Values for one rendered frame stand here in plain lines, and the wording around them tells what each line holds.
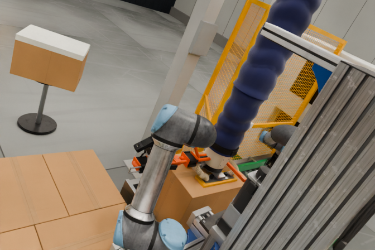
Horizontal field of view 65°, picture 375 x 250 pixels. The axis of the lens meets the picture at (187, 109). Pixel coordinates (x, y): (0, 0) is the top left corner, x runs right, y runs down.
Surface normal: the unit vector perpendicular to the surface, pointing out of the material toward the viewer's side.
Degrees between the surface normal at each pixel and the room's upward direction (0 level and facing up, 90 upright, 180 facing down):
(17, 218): 0
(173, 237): 7
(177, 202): 90
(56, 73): 90
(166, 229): 7
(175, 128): 68
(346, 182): 90
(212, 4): 90
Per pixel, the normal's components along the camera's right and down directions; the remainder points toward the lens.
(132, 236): 0.13, 0.06
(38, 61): 0.13, 0.47
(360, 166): -0.70, 0.02
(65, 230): 0.38, -0.84
